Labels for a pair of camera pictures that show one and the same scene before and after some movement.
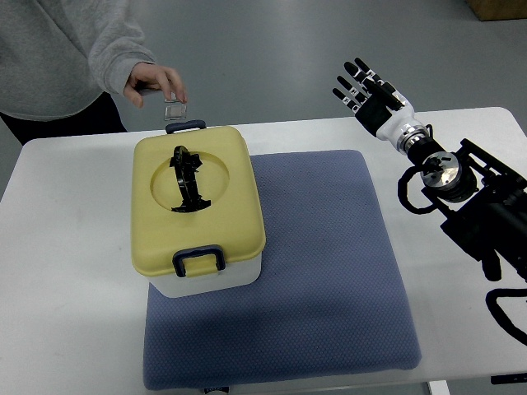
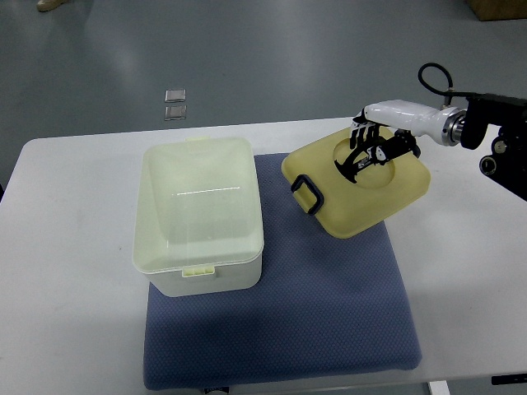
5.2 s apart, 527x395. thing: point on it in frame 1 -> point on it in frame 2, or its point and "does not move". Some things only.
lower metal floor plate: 175,112 does not move
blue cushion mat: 329,299 does not move
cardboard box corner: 493,10 does not move
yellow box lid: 192,187 -> 378,191
